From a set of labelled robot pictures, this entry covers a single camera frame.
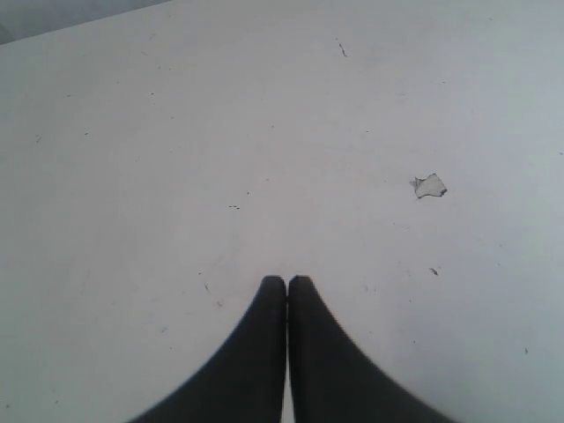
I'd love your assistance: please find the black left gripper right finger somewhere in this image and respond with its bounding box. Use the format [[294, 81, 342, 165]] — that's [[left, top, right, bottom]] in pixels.
[[287, 276, 451, 423]]

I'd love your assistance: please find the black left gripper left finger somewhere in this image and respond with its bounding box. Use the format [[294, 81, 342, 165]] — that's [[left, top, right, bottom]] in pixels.
[[134, 276, 286, 423]]

